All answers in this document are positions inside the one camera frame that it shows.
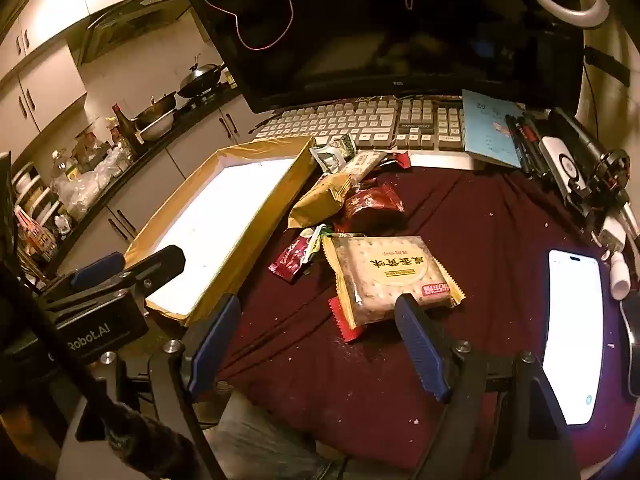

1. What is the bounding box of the black camera gimbal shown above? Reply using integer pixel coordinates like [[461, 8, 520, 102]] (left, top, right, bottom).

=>
[[547, 106, 632, 221]]

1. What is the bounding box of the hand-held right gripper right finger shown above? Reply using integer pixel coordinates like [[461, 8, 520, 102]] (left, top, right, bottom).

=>
[[394, 294, 578, 480]]

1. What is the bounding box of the large round cracker packet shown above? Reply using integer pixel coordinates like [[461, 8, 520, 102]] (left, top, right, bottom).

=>
[[322, 235, 466, 331]]

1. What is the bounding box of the red white script sachet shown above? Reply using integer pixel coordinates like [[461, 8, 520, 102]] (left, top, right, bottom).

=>
[[269, 234, 315, 281]]

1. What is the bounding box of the black kitchen countertop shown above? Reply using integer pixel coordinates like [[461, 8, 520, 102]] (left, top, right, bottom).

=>
[[10, 80, 246, 261]]

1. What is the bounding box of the white bowl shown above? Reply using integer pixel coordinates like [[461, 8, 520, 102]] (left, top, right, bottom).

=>
[[139, 110, 176, 142]]

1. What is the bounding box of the range hood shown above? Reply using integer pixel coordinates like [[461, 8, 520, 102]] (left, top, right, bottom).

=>
[[77, 0, 194, 64]]

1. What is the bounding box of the white grey keyboard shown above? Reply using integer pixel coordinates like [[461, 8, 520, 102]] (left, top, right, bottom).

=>
[[250, 95, 467, 154]]

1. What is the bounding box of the green snack packet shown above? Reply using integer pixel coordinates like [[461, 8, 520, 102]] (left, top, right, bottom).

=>
[[309, 135, 357, 174], [299, 224, 334, 267]]

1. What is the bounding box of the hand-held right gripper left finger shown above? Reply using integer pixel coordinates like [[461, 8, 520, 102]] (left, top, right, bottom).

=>
[[97, 294, 242, 480]]

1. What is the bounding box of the dark frying pan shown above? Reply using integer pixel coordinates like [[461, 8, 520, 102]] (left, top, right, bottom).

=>
[[131, 91, 179, 124]]

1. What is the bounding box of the small white bottle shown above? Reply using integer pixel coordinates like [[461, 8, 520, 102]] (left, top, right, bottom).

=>
[[609, 252, 630, 301]]

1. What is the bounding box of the kitchen wall cabinet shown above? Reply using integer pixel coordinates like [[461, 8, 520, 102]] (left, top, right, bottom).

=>
[[0, 0, 194, 136]]

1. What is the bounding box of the kitchen base cabinet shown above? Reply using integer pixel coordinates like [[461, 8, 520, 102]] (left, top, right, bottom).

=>
[[55, 95, 274, 271]]

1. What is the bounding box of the grey cloth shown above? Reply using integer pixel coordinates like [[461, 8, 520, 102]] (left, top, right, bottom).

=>
[[220, 394, 327, 480]]

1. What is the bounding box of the smartphone with lit screen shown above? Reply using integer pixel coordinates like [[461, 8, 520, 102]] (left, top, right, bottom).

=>
[[542, 249, 609, 427]]

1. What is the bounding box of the black computer monitor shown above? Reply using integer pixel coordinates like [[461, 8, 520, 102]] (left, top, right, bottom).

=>
[[177, 0, 586, 114]]

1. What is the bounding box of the dark red snack packet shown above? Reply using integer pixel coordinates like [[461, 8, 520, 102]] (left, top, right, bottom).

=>
[[344, 182, 406, 233]]

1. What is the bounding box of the white charger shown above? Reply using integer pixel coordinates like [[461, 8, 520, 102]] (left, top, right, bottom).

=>
[[597, 215, 629, 252]]

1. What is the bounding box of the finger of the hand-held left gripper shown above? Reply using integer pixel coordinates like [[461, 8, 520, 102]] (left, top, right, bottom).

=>
[[49, 245, 187, 314], [42, 252, 126, 302]]

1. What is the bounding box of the pink cable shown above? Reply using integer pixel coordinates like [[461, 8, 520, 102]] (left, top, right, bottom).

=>
[[194, 0, 296, 52]]

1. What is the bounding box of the clear plastic bags pile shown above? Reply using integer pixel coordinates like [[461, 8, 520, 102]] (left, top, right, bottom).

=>
[[50, 145, 139, 221]]

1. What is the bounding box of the long white cracker packet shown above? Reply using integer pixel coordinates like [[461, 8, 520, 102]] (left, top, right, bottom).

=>
[[332, 150, 387, 182]]

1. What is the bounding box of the black wok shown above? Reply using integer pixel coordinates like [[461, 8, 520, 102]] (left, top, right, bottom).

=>
[[177, 62, 227, 99]]

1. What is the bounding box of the gold foil snack packet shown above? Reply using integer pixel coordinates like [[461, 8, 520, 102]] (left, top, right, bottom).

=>
[[287, 172, 354, 232]]

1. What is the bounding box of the gold cardboard tray box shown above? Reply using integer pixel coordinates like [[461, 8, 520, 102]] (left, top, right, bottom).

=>
[[122, 136, 321, 328]]

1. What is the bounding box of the black marker pen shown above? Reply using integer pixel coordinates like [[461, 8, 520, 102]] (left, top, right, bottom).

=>
[[515, 114, 544, 176], [527, 115, 554, 177], [504, 114, 531, 174]]

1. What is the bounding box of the blue notebook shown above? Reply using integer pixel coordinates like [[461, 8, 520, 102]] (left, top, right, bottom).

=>
[[461, 89, 527, 169]]

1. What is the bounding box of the maroon cloth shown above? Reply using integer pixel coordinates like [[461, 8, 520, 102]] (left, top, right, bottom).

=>
[[215, 160, 640, 461]]

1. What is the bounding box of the dark sauce bottle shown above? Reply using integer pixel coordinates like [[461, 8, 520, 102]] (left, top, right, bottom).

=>
[[111, 104, 137, 158]]

